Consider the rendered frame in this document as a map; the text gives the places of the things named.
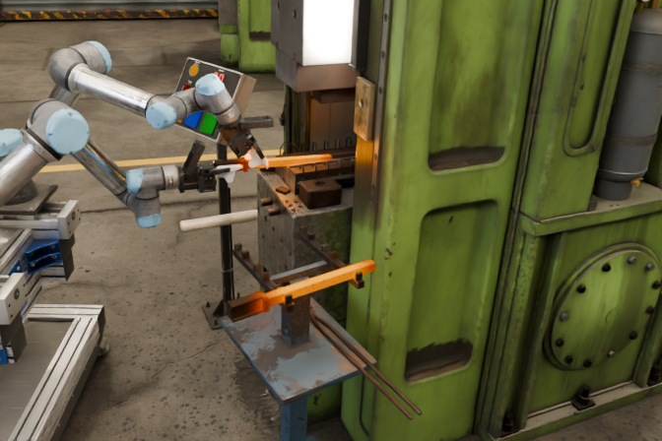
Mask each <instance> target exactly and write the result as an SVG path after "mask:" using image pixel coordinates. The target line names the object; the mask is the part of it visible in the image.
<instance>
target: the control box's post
mask: <svg viewBox="0 0 662 441"><path fill-rule="evenodd" d="M216 144H217V159H223V160H227V159H228V152H227V146H225V145H222V144H219V143H217V142H216ZM218 183H219V207H220V215H226V214H228V213H229V190H228V182H227V181H226V180H225V178H224V177H218ZM220 231H221V254H222V269H223V270H224V271H226V270H230V269H231V247H230V225H222V226H220ZM222 276H223V299H224V302H225V314H227V313H228V312H227V301H228V300H229V301H232V275H231V272H226V273H223V272H222Z"/></svg>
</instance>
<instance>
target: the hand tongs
mask: <svg viewBox="0 0 662 441"><path fill-rule="evenodd" d="M310 318H311V320H312V321H313V323H314V324H315V326H316V327H317V328H318V330H319V331H320V332H321V333H322V334H323V335H324V336H325V337H326V338H327V339H328V340H329V341H330V342H331V343H332V344H333V345H334V346H335V347H336V348H337V349H338V350H339V351H340V352H341V353H343V354H344V355H345V356H346V357H347V358H348V359H349V360H350V361H351V362H352V363H353V364H354V365H355V366H356V367H357V368H358V369H359V371H360V372H361V373H362V374H363V375H364V376H365V377H366V378H367V379H368V380H369V381H370V382H371V383H372V384H373V385H374V386H375V387H376V388H377V389H378V390H379V391H380V392H381V393H382V394H383V395H384V396H385V397H386V398H387V399H388V400H389V401H390V402H391V403H392V404H393V405H394V406H395V407H396V408H397V409H398V410H400V411H401V412H402V413H404V414H405V415H406V416H407V417H408V418H409V419H410V420H412V419H413V417H412V416H411V415H410V414H409V413H408V412H407V411H406V410H405V409H404V408H403V407H402V406H401V405H400V404H399V403H398V402H397V401H396V400H395V399H394V398H393V397H392V396H391V395H390V394H389V393H388V392H387V391H386V390H385V389H384V388H383V387H382V386H381V385H380V384H379V383H378V382H377V381H376V380H375V379H374V378H373V377H372V376H371V375H370V374H369V373H368V372H367V371H366V370H365V369H363V368H362V367H361V366H360V365H359V364H358V363H357V362H356V361H355V360H354V359H353V358H352V357H351V356H350V355H349V354H348V353H347V352H346V351H345V350H344V349H343V348H342V347H341V346H340V345H339V344H338V343H337V342H336V341H335V340H334V339H333V338H332V337H331V336H330V335H329V334H328V333H327V332H326V331H325V330H324V329H323V328H322V327H321V326H320V325H319V323H318V322H317V320H318V321H319V322H321V323H322V324H324V325H325V326H326V327H327V328H328V329H330V330H331V331H332V332H333V333H334V334H335V335H336V336H337V337H338V338H339V339H340V340H341V341H342V342H343V343H344V344H345V345H346V346H347V347H348V348H349V349H350V350H352V351H353V352H354V353H355V354H356V355H357V356H358V357H359V358H360V359H361V360H362V361H363V362H364V363H365V364H366V365H367V366H368V367H369V368H370V369H371V370H372V371H373V372H374V373H375V374H376V375H377V376H378V377H380V378H381V379H382V380H383V381H384V382H385V383H386V384H387V385H388V386H389V387H390V388H391V389H392V390H393V391H394V392H395V393H396V394H397V395H398V396H399V397H400V398H401V399H402V400H403V401H404V402H405V403H406V404H407V405H408V406H410V407H411V408H412V409H413V410H414V411H415V412H416V413H417V414H418V415H422V411H421V410H420V409H418V408H417V407H416V406H415V405H414V404H413V403H412V402H411V401H410V400H409V399H408V398H407V397H406V396H405V395H404V394H403V393H402V392H401V391H400V390H399V389H398V388H396V387H395V386H394V385H393V384H392V383H391V382H390V381H389V380H388V379H387V378H386V377H385V376H384V375H383V374H382V373H381V372H380V371H379V370H378V369H377V368H376V367H374V366H373V365H372V364H371V363H370V362H369V361H368V360H367V359H366V358H365V357H364V356H363V355H362V354H361V353H360V352H359V351H358V350H357V349H356V348H355V347H353V346H352V345H351V344H350V343H349V342H348V341H347V340H346V339H345V338H344V337H343V336H342V335H341V334H340V333H339V332H338V331H337V330H336V329H334V328H333V327H332V326H331V325H330V324H329V323H328V322H326V321H325V320H324V319H322V318H321V317H319V316H318V315H316V314H315V311H314V309H312V305H311V304H310Z"/></svg>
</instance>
